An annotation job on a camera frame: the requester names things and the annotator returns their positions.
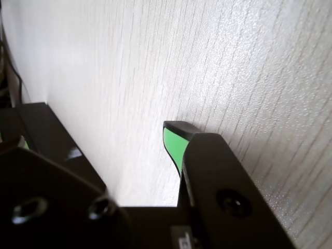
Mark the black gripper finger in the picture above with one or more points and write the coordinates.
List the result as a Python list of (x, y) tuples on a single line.
[(52, 207), (220, 181)]

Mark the black box tray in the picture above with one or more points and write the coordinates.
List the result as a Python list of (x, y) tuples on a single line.
[(57, 137)]

